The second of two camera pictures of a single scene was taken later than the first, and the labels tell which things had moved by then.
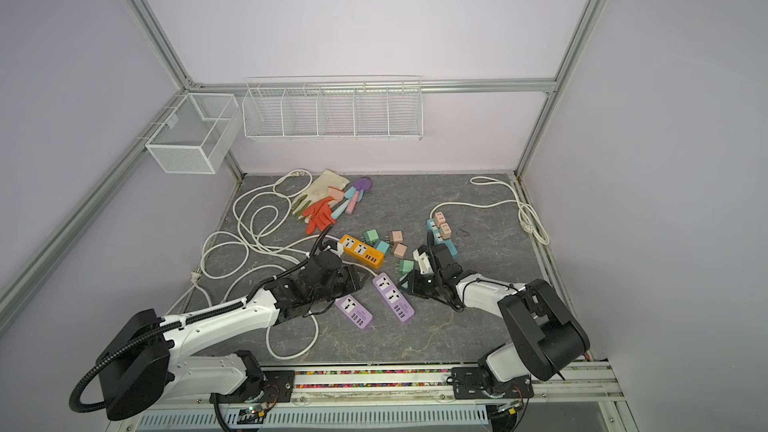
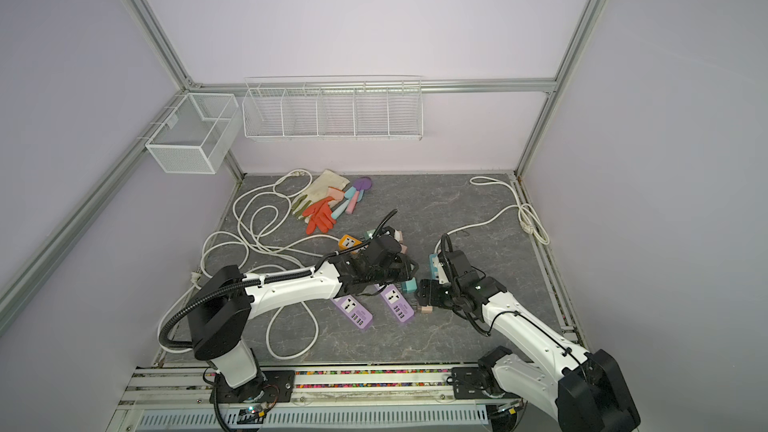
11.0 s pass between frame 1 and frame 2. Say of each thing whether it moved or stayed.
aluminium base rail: stayed
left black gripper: moved
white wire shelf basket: stayed
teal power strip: moved
